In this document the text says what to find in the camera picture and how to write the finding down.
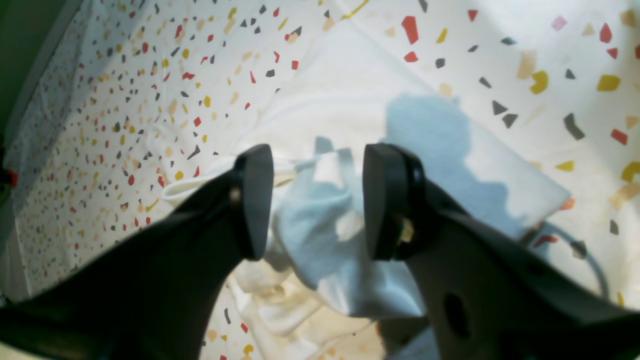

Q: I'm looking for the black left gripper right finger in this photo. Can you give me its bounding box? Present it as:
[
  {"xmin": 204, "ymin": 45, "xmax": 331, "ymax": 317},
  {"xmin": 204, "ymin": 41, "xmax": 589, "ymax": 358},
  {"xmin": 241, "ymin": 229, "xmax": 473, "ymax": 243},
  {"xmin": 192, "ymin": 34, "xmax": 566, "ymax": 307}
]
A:
[{"xmin": 362, "ymin": 143, "xmax": 639, "ymax": 360}]

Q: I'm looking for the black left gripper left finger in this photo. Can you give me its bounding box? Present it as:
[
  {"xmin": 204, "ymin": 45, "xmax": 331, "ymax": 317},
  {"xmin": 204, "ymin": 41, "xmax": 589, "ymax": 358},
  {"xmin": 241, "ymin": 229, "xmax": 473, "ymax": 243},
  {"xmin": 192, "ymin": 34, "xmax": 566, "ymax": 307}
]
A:
[{"xmin": 1, "ymin": 145, "xmax": 274, "ymax": 360}]

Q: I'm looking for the white printed T-shirt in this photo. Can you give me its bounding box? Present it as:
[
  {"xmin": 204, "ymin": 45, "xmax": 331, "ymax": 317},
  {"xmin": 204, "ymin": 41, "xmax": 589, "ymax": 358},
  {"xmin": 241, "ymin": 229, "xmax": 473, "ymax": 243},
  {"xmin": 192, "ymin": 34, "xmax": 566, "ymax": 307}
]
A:
[{"xmin": 162, "ymin": 20, "xmax": 570, "ymax": 360}]

